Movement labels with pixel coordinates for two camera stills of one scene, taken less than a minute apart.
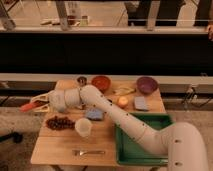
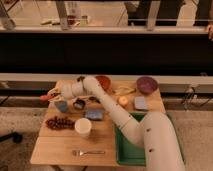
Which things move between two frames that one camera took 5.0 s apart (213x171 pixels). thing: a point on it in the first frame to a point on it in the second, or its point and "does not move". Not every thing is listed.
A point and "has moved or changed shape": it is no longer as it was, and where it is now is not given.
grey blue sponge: [140, 102] does not move
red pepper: [31, 106] has moved or changed shape
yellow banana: [124, 91] does not move
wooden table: [84, 137] does not move
